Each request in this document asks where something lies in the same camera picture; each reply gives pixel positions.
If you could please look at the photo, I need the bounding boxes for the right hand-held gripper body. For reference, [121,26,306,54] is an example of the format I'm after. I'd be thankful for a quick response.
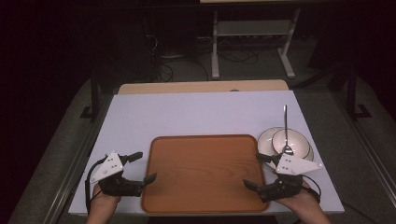
[257,153,324,203]

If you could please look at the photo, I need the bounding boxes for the metal fork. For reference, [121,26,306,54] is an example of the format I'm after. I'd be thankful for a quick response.
[281,105,295,156]

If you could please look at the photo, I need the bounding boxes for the white metal stand frame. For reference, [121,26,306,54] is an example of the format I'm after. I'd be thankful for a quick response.
[210,8,302,80]

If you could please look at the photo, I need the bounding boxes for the black metal stand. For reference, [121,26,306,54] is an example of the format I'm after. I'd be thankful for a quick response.
[79,68,101,121]
[346,65,374,121]

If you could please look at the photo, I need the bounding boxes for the aluminium rail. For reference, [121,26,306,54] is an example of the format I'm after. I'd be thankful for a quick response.
[49,92,114,224]
[329,90,396,202]

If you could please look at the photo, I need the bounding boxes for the brown wooden tray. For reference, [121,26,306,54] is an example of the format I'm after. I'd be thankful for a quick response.
[140,133,271,215]

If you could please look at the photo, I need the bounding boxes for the black floor cables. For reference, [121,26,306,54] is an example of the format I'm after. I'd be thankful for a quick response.
[218,46,261,65]

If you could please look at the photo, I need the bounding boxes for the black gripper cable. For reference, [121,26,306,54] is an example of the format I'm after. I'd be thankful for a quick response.
[302,175,372,219]
[84,156,108,214]

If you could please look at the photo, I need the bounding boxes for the white plate with dark rim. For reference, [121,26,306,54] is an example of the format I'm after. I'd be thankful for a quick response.
[257,126,315,171]

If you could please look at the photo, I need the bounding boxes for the light wooden table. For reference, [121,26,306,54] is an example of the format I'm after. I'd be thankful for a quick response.
[118,79,290,95]

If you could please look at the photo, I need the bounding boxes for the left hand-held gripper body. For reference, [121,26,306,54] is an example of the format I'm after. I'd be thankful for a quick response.
[89,151,146,198]

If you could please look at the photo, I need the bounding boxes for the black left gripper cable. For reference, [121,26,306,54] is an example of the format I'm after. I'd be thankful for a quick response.
[84,156,108,214]

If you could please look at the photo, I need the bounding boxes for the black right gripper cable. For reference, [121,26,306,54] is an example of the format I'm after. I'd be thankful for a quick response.
[302,175,372,219]

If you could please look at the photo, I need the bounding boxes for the person's right hand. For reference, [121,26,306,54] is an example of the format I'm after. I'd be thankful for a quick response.
[273,180,321,213]

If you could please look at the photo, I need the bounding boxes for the person's left hand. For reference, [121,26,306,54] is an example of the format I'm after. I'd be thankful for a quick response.
[92,183,122,209]

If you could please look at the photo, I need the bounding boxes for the white bowl with dark rim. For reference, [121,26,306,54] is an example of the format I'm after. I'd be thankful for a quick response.
[272,128,312,160]

